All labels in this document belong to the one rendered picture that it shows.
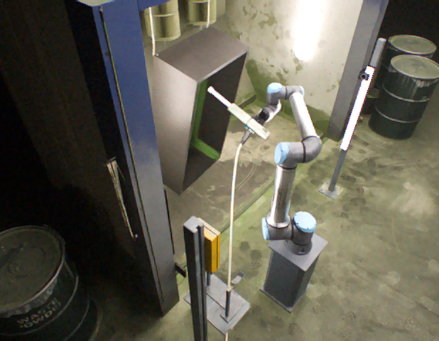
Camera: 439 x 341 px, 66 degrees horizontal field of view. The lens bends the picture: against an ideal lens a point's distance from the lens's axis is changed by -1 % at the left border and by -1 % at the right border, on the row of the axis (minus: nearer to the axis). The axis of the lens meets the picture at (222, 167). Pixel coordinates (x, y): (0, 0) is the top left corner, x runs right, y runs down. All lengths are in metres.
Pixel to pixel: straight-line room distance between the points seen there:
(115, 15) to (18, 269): 1.59
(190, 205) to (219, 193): 0.33
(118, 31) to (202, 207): 2.37
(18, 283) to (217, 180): 2.14
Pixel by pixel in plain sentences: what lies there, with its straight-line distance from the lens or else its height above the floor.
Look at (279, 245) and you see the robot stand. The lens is 2.47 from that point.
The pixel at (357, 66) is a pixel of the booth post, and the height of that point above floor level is 1.01.
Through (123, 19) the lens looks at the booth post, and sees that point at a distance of 1.33.
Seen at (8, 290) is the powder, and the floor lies 0.86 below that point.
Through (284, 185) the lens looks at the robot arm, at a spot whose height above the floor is 1.25.
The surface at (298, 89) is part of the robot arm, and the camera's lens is 2.35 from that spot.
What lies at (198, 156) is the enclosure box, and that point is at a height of 0.49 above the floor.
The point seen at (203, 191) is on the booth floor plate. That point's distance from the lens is 3.57.
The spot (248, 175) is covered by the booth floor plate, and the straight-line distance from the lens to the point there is 3.75.
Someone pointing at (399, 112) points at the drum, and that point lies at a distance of 4.58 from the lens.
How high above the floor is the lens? 2.66
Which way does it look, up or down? 43 degrees down
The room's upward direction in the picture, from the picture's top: 1 degrees clockwise
